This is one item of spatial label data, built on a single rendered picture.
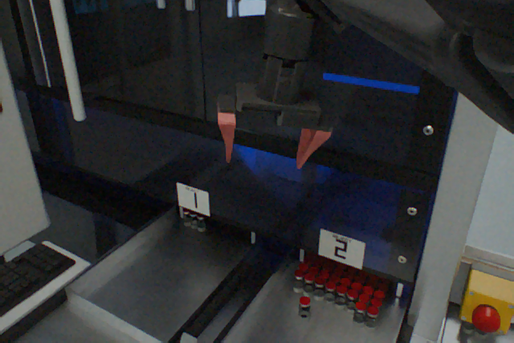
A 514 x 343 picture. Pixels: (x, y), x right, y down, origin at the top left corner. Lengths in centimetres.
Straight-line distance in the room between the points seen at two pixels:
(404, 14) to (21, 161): 109
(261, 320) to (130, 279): 30
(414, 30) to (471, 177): 48
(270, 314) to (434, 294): 30
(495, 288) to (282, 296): 39
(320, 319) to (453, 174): 38
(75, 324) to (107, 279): 12
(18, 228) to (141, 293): 47
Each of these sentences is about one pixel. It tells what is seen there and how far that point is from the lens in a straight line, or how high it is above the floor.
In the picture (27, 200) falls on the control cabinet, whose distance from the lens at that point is 126.
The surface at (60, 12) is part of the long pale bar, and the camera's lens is 93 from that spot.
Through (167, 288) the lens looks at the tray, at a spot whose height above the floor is 88.
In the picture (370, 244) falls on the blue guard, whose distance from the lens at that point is 78.
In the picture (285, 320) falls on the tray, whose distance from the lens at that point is 85.
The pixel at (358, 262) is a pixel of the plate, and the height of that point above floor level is 100.
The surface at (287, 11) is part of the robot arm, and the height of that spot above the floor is 146.
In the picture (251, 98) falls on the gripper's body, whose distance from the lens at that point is 50.
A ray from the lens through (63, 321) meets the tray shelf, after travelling 93.
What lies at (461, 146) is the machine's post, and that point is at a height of 127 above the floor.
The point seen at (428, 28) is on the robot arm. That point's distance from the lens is 19.
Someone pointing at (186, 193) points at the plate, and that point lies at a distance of 94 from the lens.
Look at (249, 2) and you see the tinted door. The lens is 72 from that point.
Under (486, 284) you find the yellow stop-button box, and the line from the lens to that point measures 79.
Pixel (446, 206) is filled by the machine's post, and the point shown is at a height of 116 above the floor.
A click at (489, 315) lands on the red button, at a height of 101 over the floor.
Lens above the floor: 152
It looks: 26 degrees down
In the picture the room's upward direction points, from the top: straight up
